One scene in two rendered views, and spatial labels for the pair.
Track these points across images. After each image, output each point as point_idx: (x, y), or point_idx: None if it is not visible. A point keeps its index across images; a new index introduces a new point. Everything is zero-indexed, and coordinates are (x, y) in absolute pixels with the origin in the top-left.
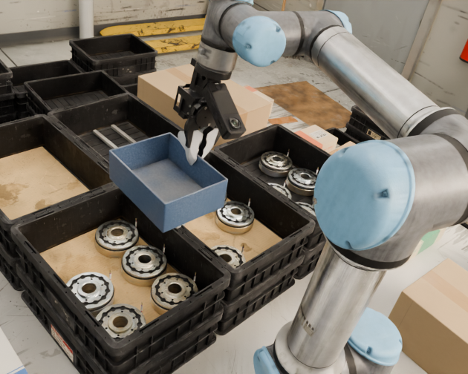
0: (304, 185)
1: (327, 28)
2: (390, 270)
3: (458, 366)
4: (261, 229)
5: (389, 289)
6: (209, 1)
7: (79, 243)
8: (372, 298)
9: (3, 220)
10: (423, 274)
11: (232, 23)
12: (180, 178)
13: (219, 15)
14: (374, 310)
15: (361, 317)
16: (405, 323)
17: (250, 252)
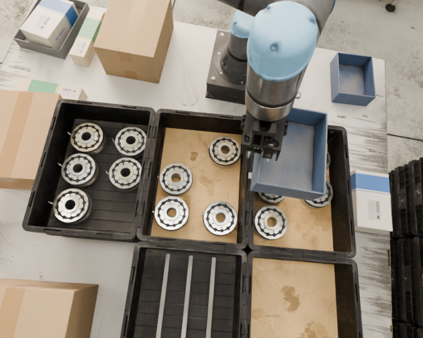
0: (89, 162)
1: None
2: (97, 100)
3: (166, 31)
4: (167, 160)
5: (117, 93)
6: (303, 69)
7: (291, 242)
8: (135, 98)
9: (357, 267)
10: (83, 82)
11: (330, 8)
12: (264, 160)
13: (317, 39)
14: (144, 92)
15: (250, 23)
16: (158, 61)
17: (195, 150)
